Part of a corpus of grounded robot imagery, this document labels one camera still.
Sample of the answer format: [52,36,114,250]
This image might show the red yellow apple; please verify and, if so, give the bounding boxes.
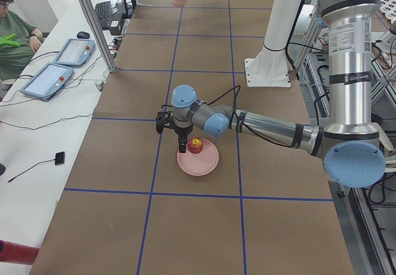
[187,137,204,154]

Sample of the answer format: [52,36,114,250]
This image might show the black computer mouse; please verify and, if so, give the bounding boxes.
[77,31,90,39]

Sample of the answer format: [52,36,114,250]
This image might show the red cylinder object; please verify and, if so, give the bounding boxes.
[1,240,40,265]

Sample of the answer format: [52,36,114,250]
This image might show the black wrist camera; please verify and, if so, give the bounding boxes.
[155,111,174,134]

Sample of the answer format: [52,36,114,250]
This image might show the black keyboard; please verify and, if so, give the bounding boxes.
[95,1,111,30]

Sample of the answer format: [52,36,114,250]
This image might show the far blue teach pendant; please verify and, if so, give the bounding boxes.
[54,38,95,67]

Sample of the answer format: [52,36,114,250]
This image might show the person in green shirt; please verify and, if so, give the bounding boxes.
[1,0,43,81]

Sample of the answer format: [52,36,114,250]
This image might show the pink plate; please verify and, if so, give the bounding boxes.
[177,138,219,176]

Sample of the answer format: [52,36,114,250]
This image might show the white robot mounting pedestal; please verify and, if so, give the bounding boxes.
[244,0,304,88]

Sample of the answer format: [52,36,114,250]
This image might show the small black square device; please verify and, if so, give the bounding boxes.
[54,151,66,166]

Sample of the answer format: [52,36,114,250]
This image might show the blue teach pendant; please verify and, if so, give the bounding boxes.
[54,38,95,67]
[20,63,74,101]

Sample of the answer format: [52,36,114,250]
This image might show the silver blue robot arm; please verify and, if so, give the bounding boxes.
[170,0,385,188]

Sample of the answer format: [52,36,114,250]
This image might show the aluminium frame post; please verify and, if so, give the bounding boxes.
[78,0,116,73]

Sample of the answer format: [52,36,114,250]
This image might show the pink bowl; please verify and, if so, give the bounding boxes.
[171,0,188,7]

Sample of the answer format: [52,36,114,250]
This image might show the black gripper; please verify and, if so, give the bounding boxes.
[173,119,193,153]

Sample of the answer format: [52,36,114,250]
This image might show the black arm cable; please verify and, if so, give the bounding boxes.
[206,85,313,148]

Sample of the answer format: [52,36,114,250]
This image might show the near blue teach pendant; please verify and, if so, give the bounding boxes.
[20,63,74,101]

